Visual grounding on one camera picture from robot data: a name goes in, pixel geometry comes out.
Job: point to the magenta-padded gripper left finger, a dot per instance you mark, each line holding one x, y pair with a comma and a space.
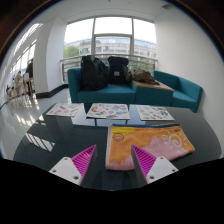
68, 170

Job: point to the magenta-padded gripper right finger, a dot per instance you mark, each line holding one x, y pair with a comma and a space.
156, 168

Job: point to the orange pink printed towel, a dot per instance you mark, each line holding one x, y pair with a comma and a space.
150, 141

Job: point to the white sticker sheet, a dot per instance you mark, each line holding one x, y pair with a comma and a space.
65, 109
108, 111
154, 113

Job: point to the wood-topped teal side table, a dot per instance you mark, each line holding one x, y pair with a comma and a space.
153, 95

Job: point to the teal sofa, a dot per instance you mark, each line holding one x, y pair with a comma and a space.
185, 91
106, 95

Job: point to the brown jacket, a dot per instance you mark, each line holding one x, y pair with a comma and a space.
143, 76

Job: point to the wooden chairs and tables group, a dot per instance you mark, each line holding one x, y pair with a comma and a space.
28, 85

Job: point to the person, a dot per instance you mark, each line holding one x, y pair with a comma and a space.
18, 80
30, 68

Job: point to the black backpack with label patch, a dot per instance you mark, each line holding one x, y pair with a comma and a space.
117, 71

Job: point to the metal window railing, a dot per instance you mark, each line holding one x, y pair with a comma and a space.
71, 61

